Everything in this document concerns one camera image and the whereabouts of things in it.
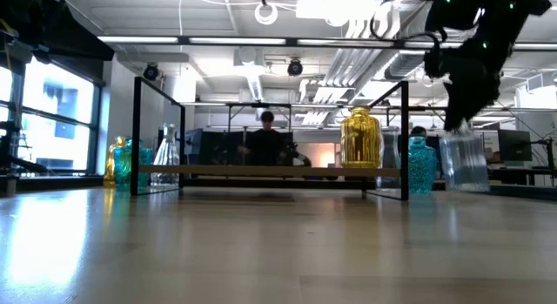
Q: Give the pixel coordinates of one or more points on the tall yellow glass vase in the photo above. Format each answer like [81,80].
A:
[109,164]

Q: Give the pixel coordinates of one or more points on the large window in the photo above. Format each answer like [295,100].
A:
[56,121]

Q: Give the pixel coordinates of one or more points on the black bar with light strips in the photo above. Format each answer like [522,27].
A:
[291,41]

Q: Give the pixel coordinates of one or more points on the teal embossed glass vase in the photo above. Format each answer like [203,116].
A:
[124,164]

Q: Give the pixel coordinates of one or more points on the yellow ribbed glass vase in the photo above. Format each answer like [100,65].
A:
[360,138]

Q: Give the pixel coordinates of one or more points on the tall teal textured glass vase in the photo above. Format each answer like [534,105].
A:
[422,169]

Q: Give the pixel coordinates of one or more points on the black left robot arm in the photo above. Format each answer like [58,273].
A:
[65,34]

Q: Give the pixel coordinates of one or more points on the black round spotlight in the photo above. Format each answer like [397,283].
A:
[151,72]
[295,68]

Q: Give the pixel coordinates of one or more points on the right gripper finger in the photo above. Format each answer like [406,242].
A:
[463,106]

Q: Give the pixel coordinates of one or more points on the slender clear cut-glass vase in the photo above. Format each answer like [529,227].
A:
[166,156]

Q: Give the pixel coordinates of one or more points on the person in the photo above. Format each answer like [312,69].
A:
[418,130]
[265,147]

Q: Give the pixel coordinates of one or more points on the clear ribbed glass vase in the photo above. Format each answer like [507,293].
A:
[463,162]

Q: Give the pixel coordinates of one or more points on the clear cylinder glass vase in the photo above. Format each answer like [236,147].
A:
[390,147]

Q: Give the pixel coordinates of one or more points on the black aluminium table frame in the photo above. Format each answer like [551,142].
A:
[261,182]

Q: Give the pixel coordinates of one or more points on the black-framed wooden shelf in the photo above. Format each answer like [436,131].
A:
[270,170]

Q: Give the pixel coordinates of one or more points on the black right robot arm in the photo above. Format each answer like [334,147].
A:
[500,8]

